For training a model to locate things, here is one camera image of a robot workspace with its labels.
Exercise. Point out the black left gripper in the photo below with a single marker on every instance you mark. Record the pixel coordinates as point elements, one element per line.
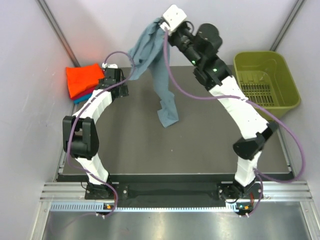
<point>123,92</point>

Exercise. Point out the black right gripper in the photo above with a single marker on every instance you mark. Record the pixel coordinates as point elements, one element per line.
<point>171,36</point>

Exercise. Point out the grey blue t shirt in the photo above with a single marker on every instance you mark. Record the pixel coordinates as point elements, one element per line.
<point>147,54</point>

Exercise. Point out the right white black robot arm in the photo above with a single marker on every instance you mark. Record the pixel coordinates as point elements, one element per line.
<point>201,49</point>

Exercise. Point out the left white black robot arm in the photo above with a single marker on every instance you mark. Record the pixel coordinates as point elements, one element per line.
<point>79,132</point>

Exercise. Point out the magenta folded t shirt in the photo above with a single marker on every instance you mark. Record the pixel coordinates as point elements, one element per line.
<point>86,83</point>

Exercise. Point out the orange folded t shirt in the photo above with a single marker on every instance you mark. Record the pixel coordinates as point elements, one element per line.
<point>73,73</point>

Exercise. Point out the teal folded t shirt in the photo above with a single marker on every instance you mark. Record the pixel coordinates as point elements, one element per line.
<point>82,98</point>

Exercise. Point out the olive green plastic basket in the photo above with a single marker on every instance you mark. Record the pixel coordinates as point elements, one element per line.
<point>265,78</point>

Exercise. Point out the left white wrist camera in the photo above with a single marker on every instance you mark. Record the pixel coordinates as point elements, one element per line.
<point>105,66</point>

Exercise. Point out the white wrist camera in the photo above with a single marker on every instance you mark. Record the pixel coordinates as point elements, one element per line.
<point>105,66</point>
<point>172,18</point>

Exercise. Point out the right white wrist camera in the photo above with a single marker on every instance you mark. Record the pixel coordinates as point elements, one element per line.
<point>172,18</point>

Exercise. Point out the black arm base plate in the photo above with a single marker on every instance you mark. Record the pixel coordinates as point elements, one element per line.
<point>215,191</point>

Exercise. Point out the aluminium frame rail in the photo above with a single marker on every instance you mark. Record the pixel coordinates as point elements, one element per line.
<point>76,191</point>

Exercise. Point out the perforated cable duct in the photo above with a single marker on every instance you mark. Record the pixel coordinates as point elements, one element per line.
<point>102,207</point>

